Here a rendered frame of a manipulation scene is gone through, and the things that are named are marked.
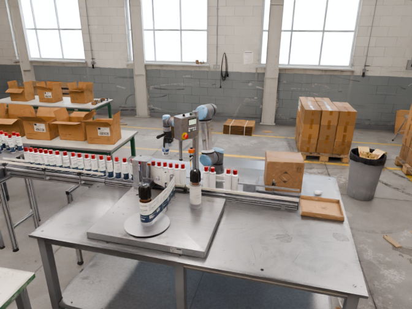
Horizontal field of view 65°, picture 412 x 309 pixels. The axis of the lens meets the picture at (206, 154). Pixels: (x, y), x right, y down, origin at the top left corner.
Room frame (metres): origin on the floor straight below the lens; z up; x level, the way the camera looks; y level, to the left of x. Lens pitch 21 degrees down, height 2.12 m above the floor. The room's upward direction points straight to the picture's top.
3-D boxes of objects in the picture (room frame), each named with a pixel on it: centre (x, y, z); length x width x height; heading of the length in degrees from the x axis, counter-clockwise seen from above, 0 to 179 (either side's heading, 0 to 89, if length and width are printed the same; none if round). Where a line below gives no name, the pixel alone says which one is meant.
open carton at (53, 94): (6.27, 3.06, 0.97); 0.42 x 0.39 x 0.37; 166
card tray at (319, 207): (2.17, -0.89, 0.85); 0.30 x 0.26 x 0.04; 76
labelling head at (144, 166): (2.43, 0.51, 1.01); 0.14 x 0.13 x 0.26; 76
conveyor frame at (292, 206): (2.41, 0.08, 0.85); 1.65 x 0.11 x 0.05; 76
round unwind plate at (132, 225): (1.87, 0.40, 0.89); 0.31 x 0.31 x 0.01
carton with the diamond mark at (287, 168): (2.54, -0.66, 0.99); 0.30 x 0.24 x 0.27; 83
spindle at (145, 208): (1.87, 0.40, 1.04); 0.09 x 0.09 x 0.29
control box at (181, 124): (2.52, 0.16, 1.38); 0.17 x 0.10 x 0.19; 131
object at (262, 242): (2.28, -0.02, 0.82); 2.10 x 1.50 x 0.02; 76
